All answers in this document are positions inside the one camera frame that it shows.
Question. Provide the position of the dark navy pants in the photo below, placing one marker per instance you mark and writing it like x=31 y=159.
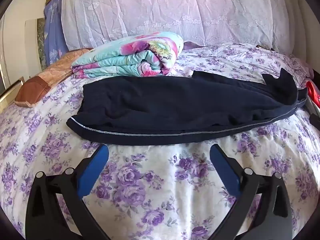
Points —
x=162 y=105

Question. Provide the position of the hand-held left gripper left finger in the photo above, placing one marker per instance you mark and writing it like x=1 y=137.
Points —
x=93 y=170

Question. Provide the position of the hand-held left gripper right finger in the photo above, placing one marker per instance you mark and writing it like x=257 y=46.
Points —
x=223 y=170

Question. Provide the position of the purple floral bedsheet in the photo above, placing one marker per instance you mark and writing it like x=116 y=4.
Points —
x=160 y=180

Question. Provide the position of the orange brown pillow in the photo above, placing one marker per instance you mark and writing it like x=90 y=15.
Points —
x=50 y=75

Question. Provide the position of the grey fleece blanket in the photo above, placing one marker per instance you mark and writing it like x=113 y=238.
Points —
x=312 y=108

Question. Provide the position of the folded floral quilt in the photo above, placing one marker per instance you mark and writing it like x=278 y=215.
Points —
x=120 y=57

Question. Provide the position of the red cloth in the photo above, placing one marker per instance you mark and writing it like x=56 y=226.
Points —
x=313 y=90

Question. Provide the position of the blue patterned cloth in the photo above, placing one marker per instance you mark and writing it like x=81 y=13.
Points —
x=53 y=30

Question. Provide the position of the pale lilac cloth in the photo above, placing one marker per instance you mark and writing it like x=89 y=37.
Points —
x=300 y=66

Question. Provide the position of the white lace headboard cover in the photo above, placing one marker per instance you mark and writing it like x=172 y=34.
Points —
x=175 y=10

